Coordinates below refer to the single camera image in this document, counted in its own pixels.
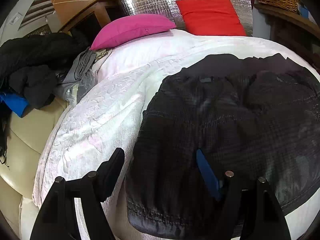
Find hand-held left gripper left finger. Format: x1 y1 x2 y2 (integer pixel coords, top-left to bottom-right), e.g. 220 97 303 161
30 147 125 240

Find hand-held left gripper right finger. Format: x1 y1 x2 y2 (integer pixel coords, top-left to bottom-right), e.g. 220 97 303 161
196 149 292 240

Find black quilted jacket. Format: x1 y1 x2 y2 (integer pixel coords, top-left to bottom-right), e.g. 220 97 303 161
124 53 320 240

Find pile of black clothes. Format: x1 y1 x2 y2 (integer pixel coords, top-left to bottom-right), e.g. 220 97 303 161
0 32 88 110

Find white textured blanket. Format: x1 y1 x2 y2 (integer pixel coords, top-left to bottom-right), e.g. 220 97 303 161
32 29 320 240

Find cream leather sofa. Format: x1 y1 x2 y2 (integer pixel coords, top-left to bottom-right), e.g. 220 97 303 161
0 97 68 200

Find grey cloth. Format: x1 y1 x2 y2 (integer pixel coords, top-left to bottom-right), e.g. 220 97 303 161
59 47 111 103

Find blue cloth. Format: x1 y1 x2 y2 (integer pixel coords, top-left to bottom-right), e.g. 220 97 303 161
0 92 29 118

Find pink pillow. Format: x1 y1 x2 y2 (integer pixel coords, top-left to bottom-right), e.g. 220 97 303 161
90 14 177 51

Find red pillow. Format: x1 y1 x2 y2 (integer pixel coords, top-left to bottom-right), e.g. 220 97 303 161
175 0 247 37

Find wooden side table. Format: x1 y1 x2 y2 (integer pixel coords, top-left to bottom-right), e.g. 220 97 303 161
253 1 320 68

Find wooden cabinet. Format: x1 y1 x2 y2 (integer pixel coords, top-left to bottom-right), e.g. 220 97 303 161
45 0 121 35

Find white louvred vent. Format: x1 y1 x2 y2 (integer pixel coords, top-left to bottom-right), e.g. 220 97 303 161
18 0 56 30

